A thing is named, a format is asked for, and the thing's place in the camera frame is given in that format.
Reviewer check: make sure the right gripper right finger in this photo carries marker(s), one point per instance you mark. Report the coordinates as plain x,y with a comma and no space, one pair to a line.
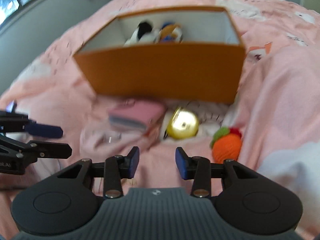
197,169

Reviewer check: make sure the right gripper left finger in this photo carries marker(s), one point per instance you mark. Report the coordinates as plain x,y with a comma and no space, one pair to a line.
117,168

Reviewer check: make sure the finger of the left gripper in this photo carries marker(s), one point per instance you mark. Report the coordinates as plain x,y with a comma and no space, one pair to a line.
42,130
51,150

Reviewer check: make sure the pink soft cloth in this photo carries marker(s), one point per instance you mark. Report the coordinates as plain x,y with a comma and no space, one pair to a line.
110,139

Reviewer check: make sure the pink notebook wallet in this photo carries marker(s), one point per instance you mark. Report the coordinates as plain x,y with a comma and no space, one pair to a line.
139,115

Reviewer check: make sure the orange crocheted fruit toy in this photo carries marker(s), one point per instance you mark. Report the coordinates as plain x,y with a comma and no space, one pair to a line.
226,144

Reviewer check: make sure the round gold tin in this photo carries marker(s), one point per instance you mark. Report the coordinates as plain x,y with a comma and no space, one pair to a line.
183,124

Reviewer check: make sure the pink patterned bed quilt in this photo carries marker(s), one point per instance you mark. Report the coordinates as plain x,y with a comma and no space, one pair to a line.
277,107

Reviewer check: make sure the orange cardboard storage box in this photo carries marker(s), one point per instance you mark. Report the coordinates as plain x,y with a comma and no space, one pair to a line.
205,66

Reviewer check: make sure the white black plush dog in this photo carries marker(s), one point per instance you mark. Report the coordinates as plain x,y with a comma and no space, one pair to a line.
144,34

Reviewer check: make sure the orange blue plush toy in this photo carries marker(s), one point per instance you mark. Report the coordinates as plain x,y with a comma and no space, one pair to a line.
170,32

